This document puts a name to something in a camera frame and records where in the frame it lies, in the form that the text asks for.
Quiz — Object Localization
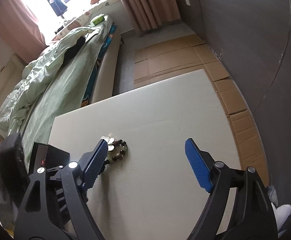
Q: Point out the green bed with cream frame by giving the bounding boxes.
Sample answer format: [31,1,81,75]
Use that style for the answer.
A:
[0,16,120,160]

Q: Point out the black garment on bed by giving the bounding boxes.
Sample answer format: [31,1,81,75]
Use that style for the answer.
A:
[64,36,86,62]

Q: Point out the black square jewelry box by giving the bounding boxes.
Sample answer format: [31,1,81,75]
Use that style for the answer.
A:
[28,142,70,174]

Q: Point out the pink left curtain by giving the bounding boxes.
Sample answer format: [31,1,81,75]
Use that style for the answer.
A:
[0,0,46,63]

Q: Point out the dark wardrobe doors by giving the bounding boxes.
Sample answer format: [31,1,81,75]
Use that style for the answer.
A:
[168,0,291,205]

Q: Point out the green tissue pack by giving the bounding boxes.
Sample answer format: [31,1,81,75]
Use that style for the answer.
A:
[90,14,105,26]

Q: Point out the pink curtain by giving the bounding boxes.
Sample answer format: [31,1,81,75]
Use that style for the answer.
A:
[0,0,46,63]
[121,0,181,33]

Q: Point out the white low table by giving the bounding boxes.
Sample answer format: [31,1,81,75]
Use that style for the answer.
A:
[49,70,241,239]

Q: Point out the light green crumpled duvet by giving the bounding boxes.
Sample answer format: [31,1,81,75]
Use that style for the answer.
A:
[0,26,103,138]

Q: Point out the pink right curtain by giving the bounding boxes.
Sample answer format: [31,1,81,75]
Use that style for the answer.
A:
[121,0,181,33]

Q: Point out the white slipper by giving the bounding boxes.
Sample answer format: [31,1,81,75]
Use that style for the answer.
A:
[271,203,291,238]

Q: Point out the black and white bead bracelet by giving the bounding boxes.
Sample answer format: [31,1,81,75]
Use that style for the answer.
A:
[100,135,129,168]

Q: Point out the flattened cardboard sheets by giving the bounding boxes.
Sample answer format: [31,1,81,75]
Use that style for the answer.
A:
[133,34,270,186]

